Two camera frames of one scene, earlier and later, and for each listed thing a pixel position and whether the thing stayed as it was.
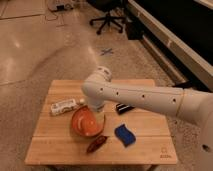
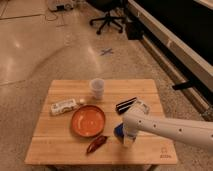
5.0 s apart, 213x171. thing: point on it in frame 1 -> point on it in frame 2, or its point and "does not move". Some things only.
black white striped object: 123,108 does not move
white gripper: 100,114 -> 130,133
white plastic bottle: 58,108 does not move
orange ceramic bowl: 85,123 does not move
